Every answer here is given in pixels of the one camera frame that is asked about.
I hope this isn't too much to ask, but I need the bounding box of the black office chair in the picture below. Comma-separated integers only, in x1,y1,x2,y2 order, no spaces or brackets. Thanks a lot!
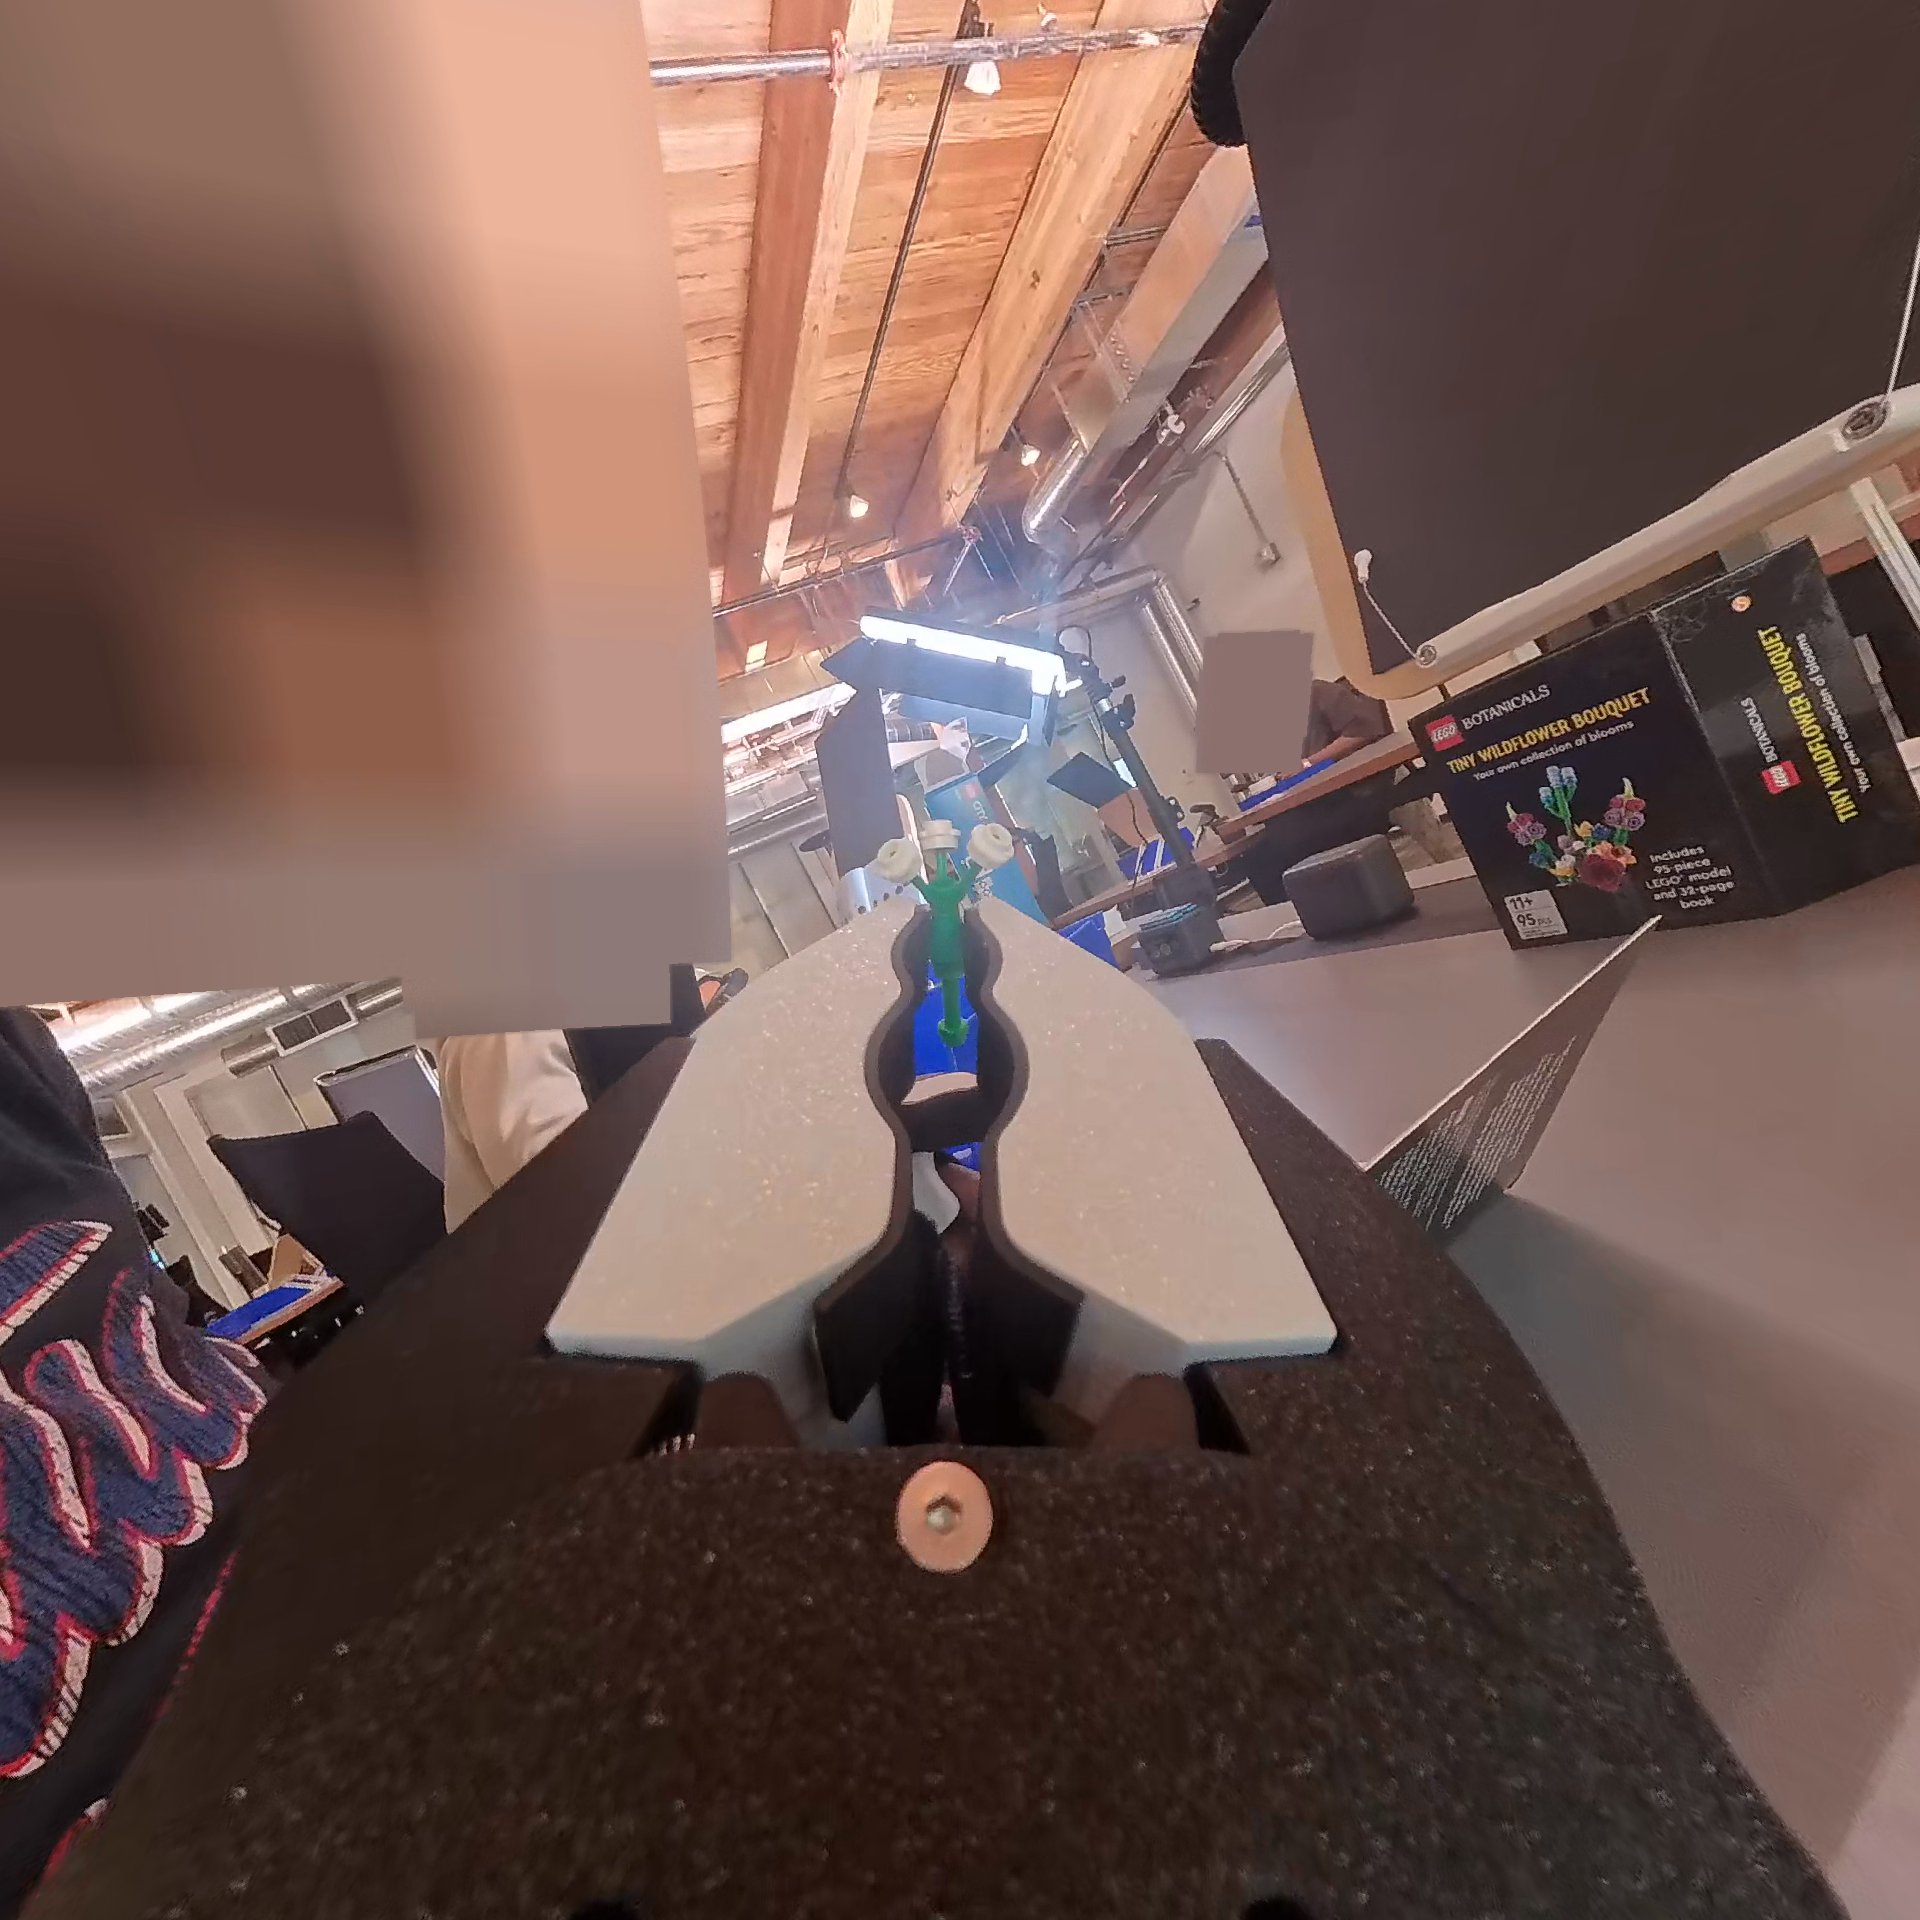
201,1109,448,1301

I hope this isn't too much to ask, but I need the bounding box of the grey desk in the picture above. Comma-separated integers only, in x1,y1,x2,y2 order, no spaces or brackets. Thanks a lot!
1157,864,1920,1920

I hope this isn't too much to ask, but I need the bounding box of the bright studio light panel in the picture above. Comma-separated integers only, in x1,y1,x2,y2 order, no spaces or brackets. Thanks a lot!
822,612,1077,725

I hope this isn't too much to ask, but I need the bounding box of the green toy stem brick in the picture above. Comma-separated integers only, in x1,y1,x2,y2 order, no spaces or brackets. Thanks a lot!
920,872,990,1100

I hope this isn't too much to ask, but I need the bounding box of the black glossy cardboard box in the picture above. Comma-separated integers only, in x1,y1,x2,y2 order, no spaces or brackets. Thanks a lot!
1408,541,1920,956

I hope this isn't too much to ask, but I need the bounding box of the person's dark clothing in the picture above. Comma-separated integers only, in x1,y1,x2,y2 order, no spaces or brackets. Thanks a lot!
0,1005,278,1897

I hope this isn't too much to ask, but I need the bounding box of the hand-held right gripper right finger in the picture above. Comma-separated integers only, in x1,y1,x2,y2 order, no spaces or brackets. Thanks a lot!
966,901,1338,1407

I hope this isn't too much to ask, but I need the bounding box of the black light stand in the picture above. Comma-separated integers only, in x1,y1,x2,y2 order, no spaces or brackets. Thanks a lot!
1054,624,1209,907

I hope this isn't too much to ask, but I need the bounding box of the dark charger block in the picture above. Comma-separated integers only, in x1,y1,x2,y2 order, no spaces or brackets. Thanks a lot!
1132,901,1225,980

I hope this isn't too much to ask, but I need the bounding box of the white instruction booklet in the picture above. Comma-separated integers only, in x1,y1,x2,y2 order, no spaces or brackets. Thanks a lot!
1366,917,1663,1241

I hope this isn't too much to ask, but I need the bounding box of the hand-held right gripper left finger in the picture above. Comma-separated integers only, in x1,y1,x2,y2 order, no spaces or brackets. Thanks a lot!
546,901,956,1407

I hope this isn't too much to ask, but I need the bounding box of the black board on white stand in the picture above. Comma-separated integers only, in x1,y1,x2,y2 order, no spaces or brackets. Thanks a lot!
1191,0,1920,698

